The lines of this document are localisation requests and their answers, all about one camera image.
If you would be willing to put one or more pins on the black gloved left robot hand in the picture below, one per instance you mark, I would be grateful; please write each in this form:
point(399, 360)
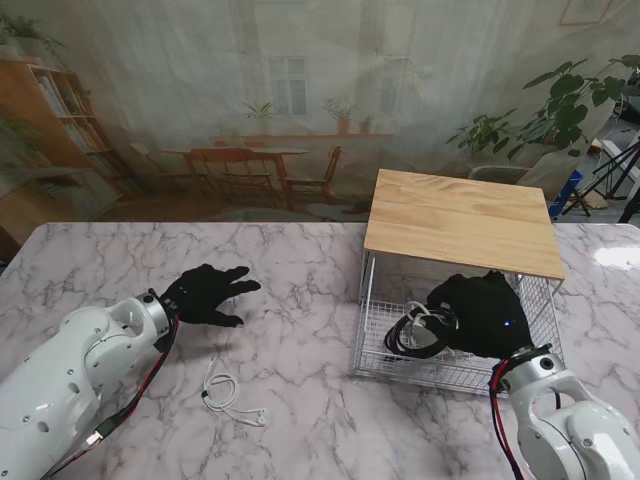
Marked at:
point(205, 295)

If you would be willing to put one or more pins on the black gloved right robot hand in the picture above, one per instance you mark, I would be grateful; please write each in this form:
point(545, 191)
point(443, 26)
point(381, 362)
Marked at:
point(490, 315)

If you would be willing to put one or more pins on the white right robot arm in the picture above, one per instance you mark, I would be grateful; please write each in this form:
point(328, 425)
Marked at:
point(565, 425)

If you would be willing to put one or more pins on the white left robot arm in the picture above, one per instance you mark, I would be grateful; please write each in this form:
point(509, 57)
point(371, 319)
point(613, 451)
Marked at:
point(60, 380)

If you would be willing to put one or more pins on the grey chair back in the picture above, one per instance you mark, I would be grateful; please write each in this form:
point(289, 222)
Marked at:
point(495, 174)

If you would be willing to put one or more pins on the black tripod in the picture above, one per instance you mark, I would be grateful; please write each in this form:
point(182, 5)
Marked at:
point(618, 161)

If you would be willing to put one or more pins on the white bench edge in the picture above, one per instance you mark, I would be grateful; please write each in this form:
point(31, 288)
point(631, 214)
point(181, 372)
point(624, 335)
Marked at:
point(612, 146)

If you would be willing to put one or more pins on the printed room scene backdrop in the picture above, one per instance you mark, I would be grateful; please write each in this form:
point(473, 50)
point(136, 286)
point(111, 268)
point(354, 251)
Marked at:
point(150, 75)

